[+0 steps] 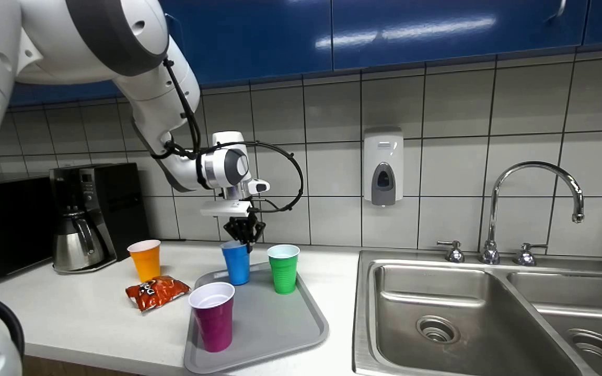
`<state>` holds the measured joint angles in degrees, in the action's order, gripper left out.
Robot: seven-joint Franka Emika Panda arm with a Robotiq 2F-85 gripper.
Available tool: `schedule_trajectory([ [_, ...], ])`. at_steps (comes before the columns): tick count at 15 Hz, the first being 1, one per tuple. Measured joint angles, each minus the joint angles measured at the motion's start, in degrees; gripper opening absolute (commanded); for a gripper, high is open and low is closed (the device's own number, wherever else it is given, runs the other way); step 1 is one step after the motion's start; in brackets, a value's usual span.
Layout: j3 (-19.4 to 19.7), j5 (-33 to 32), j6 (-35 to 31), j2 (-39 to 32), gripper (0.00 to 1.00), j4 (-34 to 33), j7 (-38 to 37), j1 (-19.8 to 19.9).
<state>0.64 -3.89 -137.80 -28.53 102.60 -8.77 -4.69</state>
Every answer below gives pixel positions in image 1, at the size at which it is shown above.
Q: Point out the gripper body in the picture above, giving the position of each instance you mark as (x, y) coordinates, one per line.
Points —
(243, 218)

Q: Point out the blue wall cabinet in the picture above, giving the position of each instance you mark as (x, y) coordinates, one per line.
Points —
(384, 31)

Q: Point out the chrome gooseneck tap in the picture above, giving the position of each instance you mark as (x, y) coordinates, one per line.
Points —
(494, 209)

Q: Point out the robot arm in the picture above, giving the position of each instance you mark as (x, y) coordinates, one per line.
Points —
(71, 36)

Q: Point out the blue plastic cup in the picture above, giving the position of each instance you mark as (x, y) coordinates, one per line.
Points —
(236, 266)

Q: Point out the black coffee maker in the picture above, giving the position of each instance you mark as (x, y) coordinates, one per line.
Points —
(118, 209)

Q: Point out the steel double sink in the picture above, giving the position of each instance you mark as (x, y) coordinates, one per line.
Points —
(437, 292)

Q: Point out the green plastic cup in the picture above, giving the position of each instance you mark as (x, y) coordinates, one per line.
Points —
(284, 271)

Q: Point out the grey plastic tray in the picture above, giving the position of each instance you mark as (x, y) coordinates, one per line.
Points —
(275, 329)

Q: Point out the orange snack bag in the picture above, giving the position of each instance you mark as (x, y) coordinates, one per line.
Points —
(157, 291)

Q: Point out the steel coffee carafe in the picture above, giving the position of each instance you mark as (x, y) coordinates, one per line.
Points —
(73, 245)

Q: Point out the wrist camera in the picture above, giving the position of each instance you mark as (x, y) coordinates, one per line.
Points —
(217, 209)

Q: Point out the black microwave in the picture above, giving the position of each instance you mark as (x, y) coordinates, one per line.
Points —
(8, 224)

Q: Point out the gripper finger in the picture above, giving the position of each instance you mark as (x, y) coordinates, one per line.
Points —
(256, 228)
(232, 227)

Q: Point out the chrome tap lever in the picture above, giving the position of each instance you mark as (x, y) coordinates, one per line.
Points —
(454, 254)
(524, 256)

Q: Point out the white wall soap dispenser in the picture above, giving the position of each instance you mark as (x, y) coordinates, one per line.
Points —
(383, 162)

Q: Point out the magenta plastic cup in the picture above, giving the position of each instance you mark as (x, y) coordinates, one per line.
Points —
(213, 324)

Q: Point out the orange plastic cup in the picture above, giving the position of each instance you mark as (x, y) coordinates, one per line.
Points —
(146, 261)

